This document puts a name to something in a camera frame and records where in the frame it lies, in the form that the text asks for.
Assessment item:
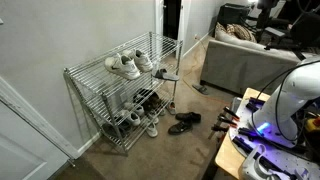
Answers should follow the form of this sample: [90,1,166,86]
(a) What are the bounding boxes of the dark grey Nike slipper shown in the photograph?
[192,83,210,96]
[152,68,180,82]

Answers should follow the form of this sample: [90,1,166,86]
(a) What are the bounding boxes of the brown shoe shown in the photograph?
[146,93,164,113]

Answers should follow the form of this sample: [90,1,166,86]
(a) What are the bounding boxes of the white worn sneaker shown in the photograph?
[145,122,159,139]
[146,112,160,125]

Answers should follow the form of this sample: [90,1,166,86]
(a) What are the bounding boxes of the white high-top sneaker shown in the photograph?
[114,109,142,127]
[123,102,146,117]

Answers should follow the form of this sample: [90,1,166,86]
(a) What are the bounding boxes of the black leather shoe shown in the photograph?
[167,120,194,136]
[174,111,202,124]

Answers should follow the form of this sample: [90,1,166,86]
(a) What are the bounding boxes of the white sneaker with black swoosh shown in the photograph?
[104,53,142,81]

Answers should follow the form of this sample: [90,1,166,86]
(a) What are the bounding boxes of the dark suede shoe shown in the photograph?
[114,119,133,133]
[101,123,122,138]

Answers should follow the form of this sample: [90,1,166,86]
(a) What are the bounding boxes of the black orange bar clamp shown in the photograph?
[208,124,231,140]
[222,106,241,122]
[217,115,239,129]

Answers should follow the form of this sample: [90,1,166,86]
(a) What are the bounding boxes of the white panel door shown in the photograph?
[154,0,165,36]
[177,0,193,41]
[0,75,81,180]

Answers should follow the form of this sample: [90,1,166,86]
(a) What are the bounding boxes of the grey fabric couch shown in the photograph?
[199,22,320,97]

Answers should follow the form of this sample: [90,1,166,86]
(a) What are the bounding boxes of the patterned throw pillow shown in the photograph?
[214,21,231,36]
[226,23,258,44]

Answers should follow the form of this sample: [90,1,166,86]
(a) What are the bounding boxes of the wooden table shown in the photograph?
[201,87,320,180]

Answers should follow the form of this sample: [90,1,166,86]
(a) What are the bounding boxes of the black case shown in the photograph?
[217,2,251,27]

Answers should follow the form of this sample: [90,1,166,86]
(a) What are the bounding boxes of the white VR controller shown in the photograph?
[237,144,283,180]

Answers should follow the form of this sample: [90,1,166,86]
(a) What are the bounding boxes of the black equipment stand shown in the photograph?
[255,0,303,52]

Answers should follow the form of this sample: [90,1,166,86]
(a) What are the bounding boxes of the yellow emergency stop button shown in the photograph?
[305,116,320,134]

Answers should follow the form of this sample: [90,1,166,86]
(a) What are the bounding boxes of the orange extension cord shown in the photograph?
[181,33,233,105]

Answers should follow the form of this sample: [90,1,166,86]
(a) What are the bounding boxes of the chrome wire shoe rack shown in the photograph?
[63,31,184,157]

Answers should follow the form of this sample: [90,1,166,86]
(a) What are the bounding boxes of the black aluminium rail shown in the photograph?
[245,96,268,113]
[237,127,285,145]
[231,136,298,180]

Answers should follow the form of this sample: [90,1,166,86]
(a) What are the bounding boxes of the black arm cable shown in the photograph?
[250,59,320,143]

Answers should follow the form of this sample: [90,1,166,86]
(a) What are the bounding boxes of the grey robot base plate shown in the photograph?
[228,96,320,180]

